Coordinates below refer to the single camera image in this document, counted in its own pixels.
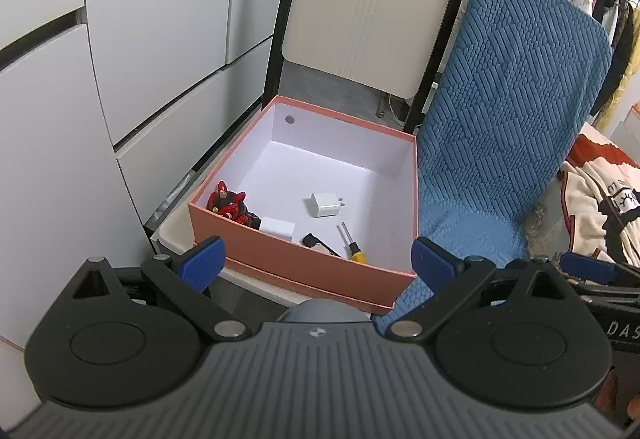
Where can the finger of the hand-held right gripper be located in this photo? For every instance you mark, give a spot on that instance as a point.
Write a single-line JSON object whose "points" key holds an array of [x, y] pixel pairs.
{"points": [[587, 267]]}

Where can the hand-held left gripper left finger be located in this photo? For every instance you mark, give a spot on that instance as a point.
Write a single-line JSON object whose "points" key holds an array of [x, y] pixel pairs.
{"points": [[202, 261]]}

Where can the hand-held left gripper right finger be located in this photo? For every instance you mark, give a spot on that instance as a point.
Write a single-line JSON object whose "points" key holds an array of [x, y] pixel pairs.
{"points": [[432, 261]]}

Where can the red black figurine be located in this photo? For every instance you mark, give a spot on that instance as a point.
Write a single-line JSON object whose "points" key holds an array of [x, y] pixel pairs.
{"points": [[227, 204]]}

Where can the white power adapter block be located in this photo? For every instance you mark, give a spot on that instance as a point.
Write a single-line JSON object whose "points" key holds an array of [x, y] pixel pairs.
{"points": [[276, 226]]}

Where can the small black stick device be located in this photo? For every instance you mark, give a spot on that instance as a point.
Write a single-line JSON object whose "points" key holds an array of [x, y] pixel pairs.
{"points": [[320, 245]]}

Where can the white plug charger with prongs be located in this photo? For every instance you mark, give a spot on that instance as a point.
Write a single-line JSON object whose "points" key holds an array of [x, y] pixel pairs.
{"points": [[324, 205]]}

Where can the pink cardboard box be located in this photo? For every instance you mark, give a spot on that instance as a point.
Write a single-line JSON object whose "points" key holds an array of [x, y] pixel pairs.
{"points": [[320, 179]]}

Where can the printed blanket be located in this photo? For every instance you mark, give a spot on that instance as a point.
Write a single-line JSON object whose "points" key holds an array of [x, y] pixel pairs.
{"points": [[595, 199]]}

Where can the blue textured mat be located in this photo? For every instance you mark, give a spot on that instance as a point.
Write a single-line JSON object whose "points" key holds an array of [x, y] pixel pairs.
{"points": [[510, 109]]}

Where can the white wardrobe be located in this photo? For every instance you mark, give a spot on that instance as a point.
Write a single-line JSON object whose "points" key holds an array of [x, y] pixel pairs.
{"points": [[100, 94]]}

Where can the beige folding chair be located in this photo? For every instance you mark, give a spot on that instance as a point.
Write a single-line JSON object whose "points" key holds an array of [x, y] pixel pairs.
{"points": [[370, 14]]}

